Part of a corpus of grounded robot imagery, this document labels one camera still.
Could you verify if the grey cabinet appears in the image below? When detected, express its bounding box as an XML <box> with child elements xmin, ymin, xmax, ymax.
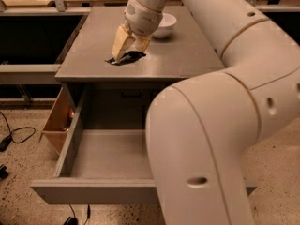
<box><xmin>56</xmin><ymin>7</ymin><xmax>224</xmax><ymax>129</ymax></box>

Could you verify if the brown cardboard box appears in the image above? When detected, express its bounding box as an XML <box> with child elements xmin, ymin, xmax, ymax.
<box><xmin>42</xmin><ymin>88</ymin><xmax>73</xmax><ymax>154</ymax></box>

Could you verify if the black object floor left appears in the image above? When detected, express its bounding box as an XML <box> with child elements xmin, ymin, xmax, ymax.
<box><xmin>0</xmin><ymin>164</ymin><xmax>8</xmax><ymax>179</ymax></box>

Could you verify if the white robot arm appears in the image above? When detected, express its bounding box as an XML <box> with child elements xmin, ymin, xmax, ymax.
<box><xmin>112</xmin><ymin>0</ymin><xmax>300</xmax><ymax>225</ymax></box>

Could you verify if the black floor cable front left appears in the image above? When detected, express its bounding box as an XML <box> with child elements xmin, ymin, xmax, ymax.
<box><xmin>63</xmin><ymin>203</ymin><xmax>92</xmax><ymax>225</ymax></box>

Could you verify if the dark blue snack bar wrapper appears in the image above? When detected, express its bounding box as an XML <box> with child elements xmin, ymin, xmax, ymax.
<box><xmin>107</xmin><ymin>51</ymin><xmax>146</xmax><ymax>66</ymax></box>

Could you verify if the open grey top drawer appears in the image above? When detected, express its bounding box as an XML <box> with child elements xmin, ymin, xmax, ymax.
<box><xmin>31</xmin><ymin>82</ymin><xmax>257</xmax><ymax>208</ymax></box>

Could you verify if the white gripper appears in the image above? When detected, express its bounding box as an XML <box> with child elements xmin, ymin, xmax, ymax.
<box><xmin>112</xmin><ymin>0</ymin><xmax>163</xmax><ymax>62</ymax></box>

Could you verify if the white ceramic bowl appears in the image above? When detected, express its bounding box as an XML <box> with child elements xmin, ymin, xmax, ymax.
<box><xmin>153</xmin><ymin>13</ymin><xmax>177</xmax><ymax>38</ymax></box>

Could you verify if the black cable with plug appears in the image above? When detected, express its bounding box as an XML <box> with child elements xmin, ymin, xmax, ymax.
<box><xmin>0</xmin><ymin>110</ymin><xmax>38</xmax><ymax>152</ymax></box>

